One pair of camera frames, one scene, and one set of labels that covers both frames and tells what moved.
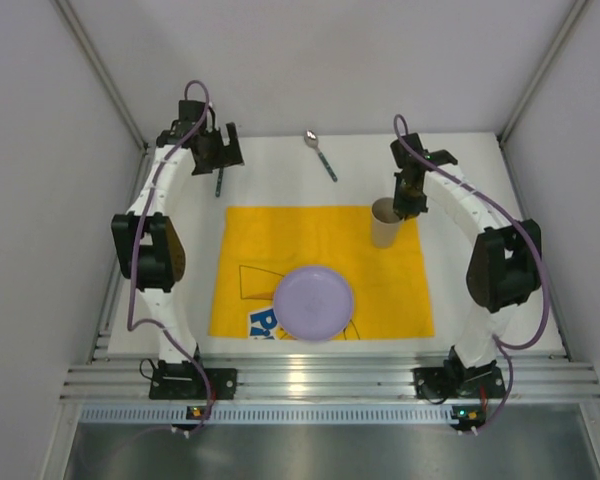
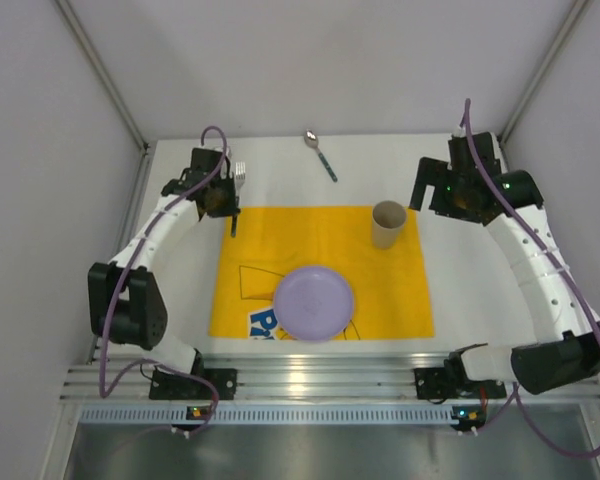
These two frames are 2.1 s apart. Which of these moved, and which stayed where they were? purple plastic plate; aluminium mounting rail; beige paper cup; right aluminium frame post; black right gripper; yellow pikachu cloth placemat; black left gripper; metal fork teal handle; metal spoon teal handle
Moved: black left gripper; black right gripper; metal fork teal handle
Stayed: metal spoon teal handle; aluminium mounting rail; right aluminium frame post; purple plastic plate; beige paper cup; yellow pikachu cloth placemat
